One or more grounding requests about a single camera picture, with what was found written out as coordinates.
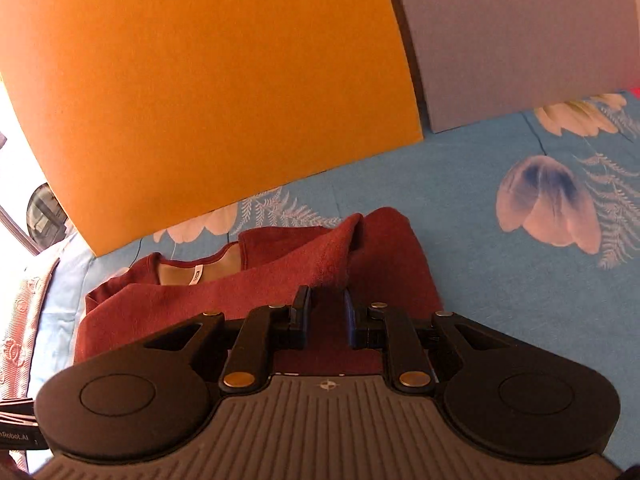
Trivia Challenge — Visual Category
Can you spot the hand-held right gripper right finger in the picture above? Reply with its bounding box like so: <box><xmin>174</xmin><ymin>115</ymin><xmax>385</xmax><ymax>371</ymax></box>
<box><xmin>343</xmin><ymin>288</ymin><xmax>507</xmax><ymax>394</ymax></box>

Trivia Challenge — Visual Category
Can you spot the grey-blue padded panel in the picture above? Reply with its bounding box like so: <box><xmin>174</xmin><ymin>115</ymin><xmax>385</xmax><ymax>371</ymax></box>
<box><xmin>387</xmin><ymin>0</ymin><xmax>640</xmax><ymax>135</ymax></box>

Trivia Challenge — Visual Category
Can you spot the maroon knit sweater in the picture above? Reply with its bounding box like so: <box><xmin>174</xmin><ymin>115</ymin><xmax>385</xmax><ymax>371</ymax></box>
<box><xmin>74</xmin><ymin>206</ymin><xmax>445</xmax><ymax>376</ymax></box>

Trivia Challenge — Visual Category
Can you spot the orange padded panel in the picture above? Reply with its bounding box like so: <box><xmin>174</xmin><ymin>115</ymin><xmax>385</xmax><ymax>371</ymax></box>
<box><xmin>0</xmin><ymin>0</ymin><xmax>425</xmax><ymax>259</ymax></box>

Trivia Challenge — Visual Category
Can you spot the pink embroidered cloth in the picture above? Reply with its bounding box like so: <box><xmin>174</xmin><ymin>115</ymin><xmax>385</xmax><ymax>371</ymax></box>
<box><xmin>0</xmin><ymin>255</ymin><xmax>62</xmax><ymax>472</ymax></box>

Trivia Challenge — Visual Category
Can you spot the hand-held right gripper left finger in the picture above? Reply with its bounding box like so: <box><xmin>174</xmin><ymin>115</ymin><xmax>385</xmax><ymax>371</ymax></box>
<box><xmin>143</xmin><ymin>285</ymin><xmax>313</xmax><ymax>394</ymax></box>

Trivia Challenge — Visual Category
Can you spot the blue floral bed sheet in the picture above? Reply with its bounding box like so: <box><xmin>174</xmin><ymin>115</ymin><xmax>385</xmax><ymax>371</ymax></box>
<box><xmin>39</xmin><ymin>91</ymin><xmax>640</xmax><ymax>413</ymax></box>

